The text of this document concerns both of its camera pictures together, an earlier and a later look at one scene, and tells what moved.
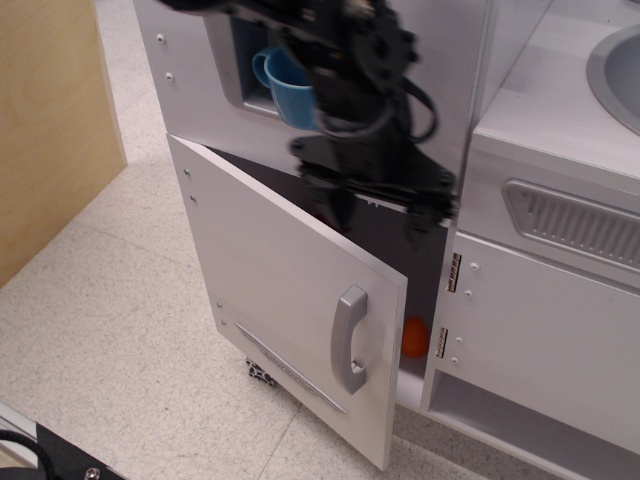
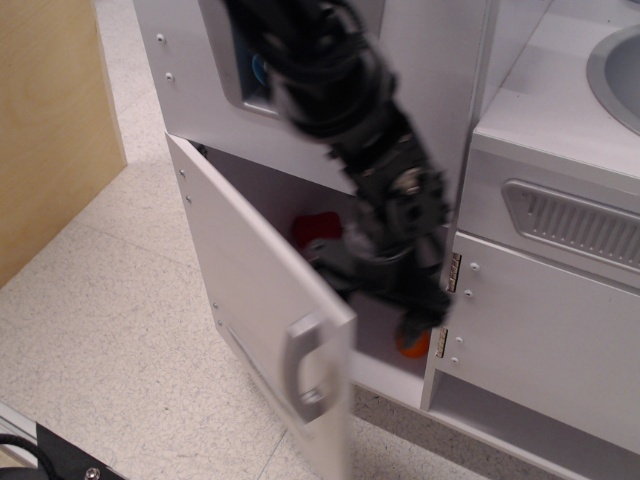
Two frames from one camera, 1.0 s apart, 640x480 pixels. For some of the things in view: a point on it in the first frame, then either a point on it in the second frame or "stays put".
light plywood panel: [60, 143] stays put
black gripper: [384, 165] → [393, 253]
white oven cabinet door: [554, 338] stays put
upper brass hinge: [454, 274] stays put
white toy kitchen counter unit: [536, 342] stays put
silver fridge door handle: [351, 306] → [299, 338]
